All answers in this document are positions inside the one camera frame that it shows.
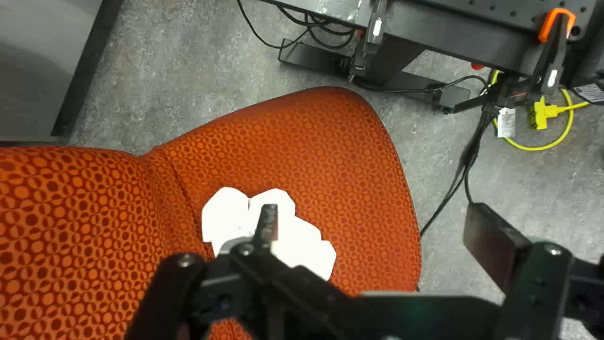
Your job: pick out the orange patterned chair seat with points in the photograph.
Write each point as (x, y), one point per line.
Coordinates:
(328, 149)

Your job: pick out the orange and black clamp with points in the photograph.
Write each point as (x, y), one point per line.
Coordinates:
(553, 34)

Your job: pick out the black metal table frame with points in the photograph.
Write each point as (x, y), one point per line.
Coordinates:
(492, 32)

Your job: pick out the white waffle-weave T-shirt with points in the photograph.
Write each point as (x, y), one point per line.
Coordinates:
(230, 213)

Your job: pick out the black and silver clamp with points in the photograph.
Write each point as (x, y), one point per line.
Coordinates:
(364, 60)

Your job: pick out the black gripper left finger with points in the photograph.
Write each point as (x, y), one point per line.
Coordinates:
(266, 225)

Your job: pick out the orange patterned chair backrest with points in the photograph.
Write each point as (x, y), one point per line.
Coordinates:
(81, 232)

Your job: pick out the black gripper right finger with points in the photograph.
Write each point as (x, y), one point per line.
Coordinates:
(492, 242)

